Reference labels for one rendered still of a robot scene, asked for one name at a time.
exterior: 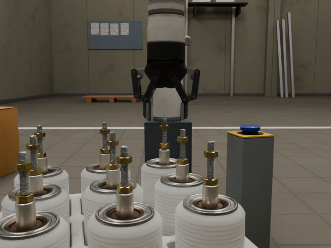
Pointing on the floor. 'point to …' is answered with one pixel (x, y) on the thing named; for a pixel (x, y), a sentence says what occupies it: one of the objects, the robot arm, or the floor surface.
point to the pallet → (107, 97)
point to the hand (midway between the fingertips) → (165, 114)
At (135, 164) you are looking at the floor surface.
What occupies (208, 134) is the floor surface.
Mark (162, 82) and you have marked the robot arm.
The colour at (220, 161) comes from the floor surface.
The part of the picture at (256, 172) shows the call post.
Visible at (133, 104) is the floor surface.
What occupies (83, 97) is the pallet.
